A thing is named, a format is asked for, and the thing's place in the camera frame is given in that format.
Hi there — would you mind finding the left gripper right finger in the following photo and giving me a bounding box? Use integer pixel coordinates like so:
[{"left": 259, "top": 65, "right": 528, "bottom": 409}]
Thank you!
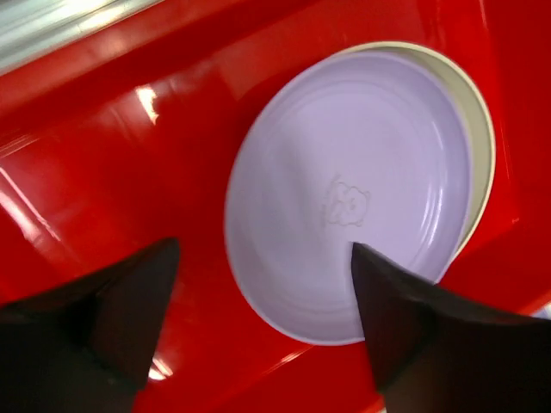
[{"left": 350, "top": 243, "right": 550, "bottom": 412}]

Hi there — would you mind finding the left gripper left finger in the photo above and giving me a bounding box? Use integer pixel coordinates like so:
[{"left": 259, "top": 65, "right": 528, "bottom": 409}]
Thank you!
[{"left": 1, "top": 237, "right": 180, "bottom": 412}]

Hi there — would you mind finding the purple plate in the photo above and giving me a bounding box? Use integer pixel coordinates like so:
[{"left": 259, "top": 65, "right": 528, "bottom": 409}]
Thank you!
[{"left": 224, "top": 51, "right": 473, "bottom": 346}]

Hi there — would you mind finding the cream plate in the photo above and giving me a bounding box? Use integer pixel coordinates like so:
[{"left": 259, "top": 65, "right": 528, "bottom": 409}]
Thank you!
[{"left": 344, "top": 40, "right": 497, "bottom": 285}]

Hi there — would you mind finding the red plastic bin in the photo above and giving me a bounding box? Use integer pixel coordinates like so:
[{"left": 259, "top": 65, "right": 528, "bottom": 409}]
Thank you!
[{"left": 1, "top": 1, "right": 550, "bottom": 412}]

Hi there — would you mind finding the aluminium rail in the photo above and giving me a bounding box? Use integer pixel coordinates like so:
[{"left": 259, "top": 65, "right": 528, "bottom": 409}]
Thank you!
[{"left": 1, "top": 0, "right": 157, "bottom": 75}]

